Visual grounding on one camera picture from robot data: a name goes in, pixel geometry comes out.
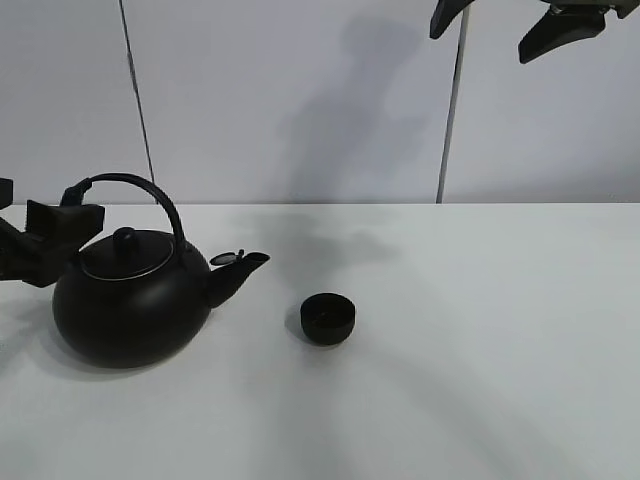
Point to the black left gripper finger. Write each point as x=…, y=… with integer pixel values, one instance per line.
x=38, y=255
x=6, y=192

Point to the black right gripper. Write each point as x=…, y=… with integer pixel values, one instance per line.
x=566, y=23

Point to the black cast iron teapot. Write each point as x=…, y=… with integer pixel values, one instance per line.
x=137, y=297

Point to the small black teacup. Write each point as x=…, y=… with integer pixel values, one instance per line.
x=327, y=318

